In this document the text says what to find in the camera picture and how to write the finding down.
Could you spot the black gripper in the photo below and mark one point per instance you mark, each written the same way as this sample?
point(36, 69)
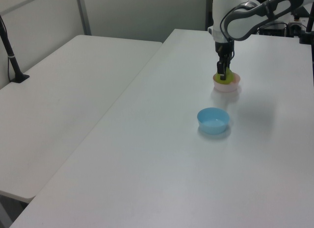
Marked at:
point(223, 50)

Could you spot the green pear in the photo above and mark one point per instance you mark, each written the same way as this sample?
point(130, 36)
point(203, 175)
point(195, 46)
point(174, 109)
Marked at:
point(229, 77)

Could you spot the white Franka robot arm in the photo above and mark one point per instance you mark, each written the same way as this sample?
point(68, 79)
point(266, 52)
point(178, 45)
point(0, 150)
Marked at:
point(241, 24)

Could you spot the pink plastic bowl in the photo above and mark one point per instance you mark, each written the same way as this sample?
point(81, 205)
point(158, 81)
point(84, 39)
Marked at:
point(225, 88)

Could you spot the blue plastic bowl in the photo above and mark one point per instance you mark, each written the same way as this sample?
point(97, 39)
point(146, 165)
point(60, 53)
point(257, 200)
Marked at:
point(213, 123)

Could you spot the dark background equipment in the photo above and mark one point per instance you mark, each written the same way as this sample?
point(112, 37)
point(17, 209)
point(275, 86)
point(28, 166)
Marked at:
point(274, 28)

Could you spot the black stand with clamp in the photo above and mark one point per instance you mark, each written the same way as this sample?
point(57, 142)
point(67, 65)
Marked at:
point(307, 24)

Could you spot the white side table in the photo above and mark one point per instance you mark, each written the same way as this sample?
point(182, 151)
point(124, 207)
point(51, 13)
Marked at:
point(61, 95)

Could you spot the grey partition corner post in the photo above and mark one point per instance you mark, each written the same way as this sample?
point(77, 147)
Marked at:
point(83, 14)

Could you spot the black clamped camera pole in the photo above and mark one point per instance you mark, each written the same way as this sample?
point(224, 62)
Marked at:
point(11, 56)

